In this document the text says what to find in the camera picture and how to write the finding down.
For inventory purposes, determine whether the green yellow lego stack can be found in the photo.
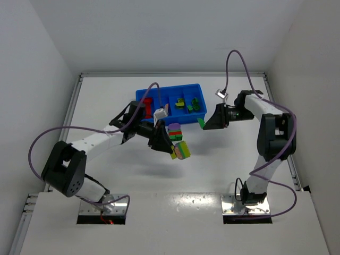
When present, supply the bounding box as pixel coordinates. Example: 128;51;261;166
171;141;191;160

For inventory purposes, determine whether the red curved lego brick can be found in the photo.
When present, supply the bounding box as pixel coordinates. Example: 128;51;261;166
143;97;153;105

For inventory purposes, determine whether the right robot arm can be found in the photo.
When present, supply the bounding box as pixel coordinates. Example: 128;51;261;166
200;90;296;205

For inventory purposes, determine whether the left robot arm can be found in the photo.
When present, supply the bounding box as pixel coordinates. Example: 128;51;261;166
41;101;174;206

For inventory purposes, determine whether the green red striped lego stack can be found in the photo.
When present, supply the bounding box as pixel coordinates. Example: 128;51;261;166
168;130;183;141

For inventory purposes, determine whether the purple round lego brick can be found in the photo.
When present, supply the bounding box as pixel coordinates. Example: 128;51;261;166
168;123;181;131

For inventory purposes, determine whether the blue divided plastic bin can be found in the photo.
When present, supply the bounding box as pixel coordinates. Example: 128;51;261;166
145;83;207;125

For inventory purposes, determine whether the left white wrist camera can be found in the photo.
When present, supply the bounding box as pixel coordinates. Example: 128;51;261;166
153;107;168;122

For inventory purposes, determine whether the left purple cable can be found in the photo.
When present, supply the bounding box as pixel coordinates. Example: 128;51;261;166
28;82;163;212

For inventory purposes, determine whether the purple cable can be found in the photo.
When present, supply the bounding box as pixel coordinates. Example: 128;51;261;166
223;49;298;219
28;82;163;212

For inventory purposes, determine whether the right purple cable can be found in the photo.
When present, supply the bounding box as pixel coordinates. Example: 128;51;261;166
223;49;298;219

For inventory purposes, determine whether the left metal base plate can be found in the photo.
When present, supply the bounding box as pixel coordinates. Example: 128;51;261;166
79;194;130;216

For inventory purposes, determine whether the metal base plate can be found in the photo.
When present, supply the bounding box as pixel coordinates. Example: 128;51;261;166
220;193;270;217
79;194;130;216

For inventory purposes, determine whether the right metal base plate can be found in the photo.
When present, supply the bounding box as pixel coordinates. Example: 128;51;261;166
220;193;270;217

